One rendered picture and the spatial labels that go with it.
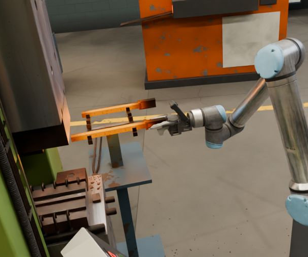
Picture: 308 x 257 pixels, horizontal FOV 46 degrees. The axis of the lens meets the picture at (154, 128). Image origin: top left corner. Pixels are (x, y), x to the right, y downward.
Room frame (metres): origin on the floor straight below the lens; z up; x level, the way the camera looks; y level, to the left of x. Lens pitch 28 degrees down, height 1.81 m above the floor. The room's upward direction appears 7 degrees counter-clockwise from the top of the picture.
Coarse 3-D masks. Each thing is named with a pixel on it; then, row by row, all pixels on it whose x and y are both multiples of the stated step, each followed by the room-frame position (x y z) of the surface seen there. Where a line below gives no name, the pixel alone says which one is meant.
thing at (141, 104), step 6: (138, 102) 1.77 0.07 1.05; (144, 102) 1.77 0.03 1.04; (150, 102) 1.78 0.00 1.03; (102, 108) 1.76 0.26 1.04; (108, 108) 1.76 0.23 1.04; (114, 108) 1.75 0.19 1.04; (120, 108) 1.75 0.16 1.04; (132, 108) 1.75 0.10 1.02; (138, 108) 1.76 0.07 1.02; (144, 108) 1.77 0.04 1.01; (84, 114) 1.72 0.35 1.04; (90, 114) 1.73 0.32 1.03; (96, 114) 1.73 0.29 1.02; (102, 114) 1.73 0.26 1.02
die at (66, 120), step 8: (64, 96) 1.16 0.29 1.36; (64, 104) 1.11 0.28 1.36; (64, 112) 1.06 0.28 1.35; (64, 120) 1.02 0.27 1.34; (40, 128) 0.98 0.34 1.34; (48, 128) 0.98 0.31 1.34; (56, 128) 0.98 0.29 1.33; (64, 128) 0.99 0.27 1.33; (16, 136) 0.97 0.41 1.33; (24, 136) 0.97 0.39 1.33; (32, 136) 0.97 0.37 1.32; (40, 136) 0.98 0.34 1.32; (48, 136) 0.98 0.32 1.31; (56, 136) 0.98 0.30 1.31; (64, 136) 0.99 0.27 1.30; (16, 144) 0.97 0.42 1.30; (24, 144) 0.97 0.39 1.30; (32, 144) 0.97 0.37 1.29; (40, 144) 0.98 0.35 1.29; (48, 144) 0.98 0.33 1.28; (56, 144) 0.98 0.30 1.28; (64, 144) 0.99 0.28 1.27; (24, 152) 0.97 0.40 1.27
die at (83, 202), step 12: (36, 192) 1.15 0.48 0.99; (48, 192) 1.14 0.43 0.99; (60, 192) 1.12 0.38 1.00; (36, 204) 1.06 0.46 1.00; (48, 204) 1.07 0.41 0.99; (60, 204) 1.06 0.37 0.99; (72, 204) 1.05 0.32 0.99; (84, 204) 1.04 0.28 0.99; (48, 216) 1.01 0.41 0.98; (60, 216) 1.00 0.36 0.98; (72, 216) 1.00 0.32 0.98; (84, 216) 0.99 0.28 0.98; (48, 228) 0.97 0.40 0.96; (60, 228) 0.97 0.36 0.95
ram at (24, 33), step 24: (0, 0) 0.93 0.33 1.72; (24, 0) 0.94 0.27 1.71; (0, 24) 0.93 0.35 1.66; (24, 24) 0.93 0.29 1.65; (48, 24) 1.19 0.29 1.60; (0, 48) 0.92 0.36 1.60; (24, 48) 0.93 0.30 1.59; (48, 48) 1.05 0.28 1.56; (0, 72) 0.92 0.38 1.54; (24, 72) 0.93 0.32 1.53; (48, 72) 0.94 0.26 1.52; (0, 96) 0.92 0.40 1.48; (24, 96) 0.93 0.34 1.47; (48, 96) 0.94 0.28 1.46; (24, 120) 0.93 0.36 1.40; (48, 120) 0.93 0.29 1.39
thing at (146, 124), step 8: (144, 120) 1.55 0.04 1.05; (152, 120) 1.54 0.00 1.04; (160, 120) 1.54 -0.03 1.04; (104, 128) 1.52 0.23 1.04; (112, 128) 1.52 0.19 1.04; (120, 128) 1.51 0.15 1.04; (128, 128) 1.51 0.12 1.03; (72, 136) 1.48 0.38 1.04; (80, 136) 1.48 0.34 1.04; (96, 136) 1.49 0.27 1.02
